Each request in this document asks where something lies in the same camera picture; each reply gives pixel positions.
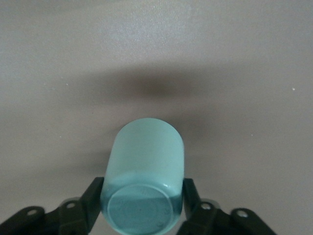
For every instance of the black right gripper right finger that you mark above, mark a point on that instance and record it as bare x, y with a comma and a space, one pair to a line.
207, 220

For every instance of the mint green plastic cup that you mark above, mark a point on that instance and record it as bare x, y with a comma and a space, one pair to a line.
144, 159

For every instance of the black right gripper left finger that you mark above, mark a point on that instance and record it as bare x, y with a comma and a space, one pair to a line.
73, 218

